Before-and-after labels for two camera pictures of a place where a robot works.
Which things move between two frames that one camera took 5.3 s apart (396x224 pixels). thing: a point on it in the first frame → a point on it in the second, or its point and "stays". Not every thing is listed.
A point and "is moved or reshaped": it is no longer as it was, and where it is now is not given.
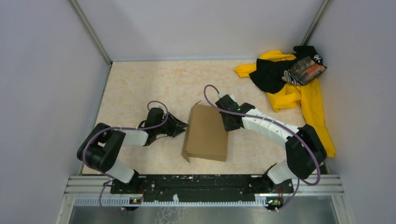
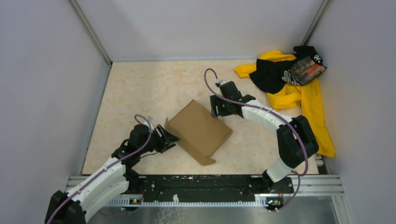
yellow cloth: [305, 98] stays
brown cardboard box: [206, 136] is moved or reshaped
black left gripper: [176, 125] → [167, 138]
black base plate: [201, 187] stays
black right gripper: [228, 128] → [215, 101]
